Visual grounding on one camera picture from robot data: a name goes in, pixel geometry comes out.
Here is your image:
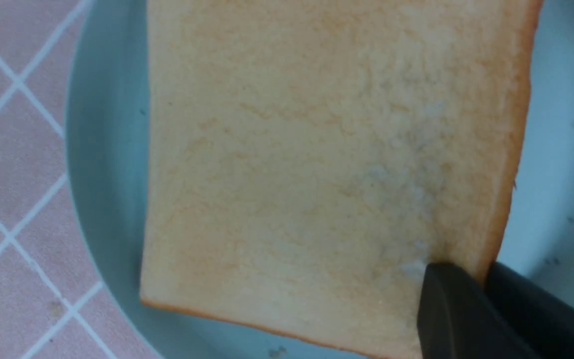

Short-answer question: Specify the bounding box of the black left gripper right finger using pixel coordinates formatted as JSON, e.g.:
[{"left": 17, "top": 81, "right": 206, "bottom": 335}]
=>
[{"left": 485, "top": 263, "right": 574, "bottom": 359}]

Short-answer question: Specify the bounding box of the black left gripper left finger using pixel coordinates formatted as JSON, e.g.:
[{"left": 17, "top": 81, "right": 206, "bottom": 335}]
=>
[{"left": 417, "top": 263, "right": 540, "bottom": 359}]

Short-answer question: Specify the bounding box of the toast slice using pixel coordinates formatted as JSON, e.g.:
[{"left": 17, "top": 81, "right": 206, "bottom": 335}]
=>
[{"left": 141, "top": 0, "right": 542, "bottom": 359}]

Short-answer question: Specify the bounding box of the light blue plate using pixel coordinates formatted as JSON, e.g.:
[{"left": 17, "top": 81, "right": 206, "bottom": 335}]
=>
[{"left": 66, "top": 0, "right": 574, "bottom": 359}]

